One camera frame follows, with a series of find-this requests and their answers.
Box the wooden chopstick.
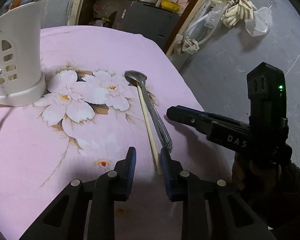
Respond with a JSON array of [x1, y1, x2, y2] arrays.
[[137, 83, 162, 175]]

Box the pink floral tablecloth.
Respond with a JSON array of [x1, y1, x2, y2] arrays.
[[0, 25, 231, 240]]

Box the beige rag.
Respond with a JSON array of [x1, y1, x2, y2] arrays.
[[173, 34, 199, 55]]

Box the steel spoon right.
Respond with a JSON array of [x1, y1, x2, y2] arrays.
[[125, 70, 173, 153]]

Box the clear plastic bag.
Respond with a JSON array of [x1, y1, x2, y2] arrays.
[[244, 7, 273, 37]]

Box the cream rubber gloves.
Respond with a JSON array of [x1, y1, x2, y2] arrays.
[[210, 0, 257, 28]]

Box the grey cabinet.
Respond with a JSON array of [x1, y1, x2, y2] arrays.
[[112, 1, 179, 48]]

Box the white utensil holder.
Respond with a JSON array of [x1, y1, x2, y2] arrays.
[[0, 0, 47, 107]]

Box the white hose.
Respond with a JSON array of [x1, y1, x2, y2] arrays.
[[184, 12, 216, 46]]

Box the brown door frame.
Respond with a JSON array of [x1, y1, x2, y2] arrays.
[[162, 0, 208, 57]]

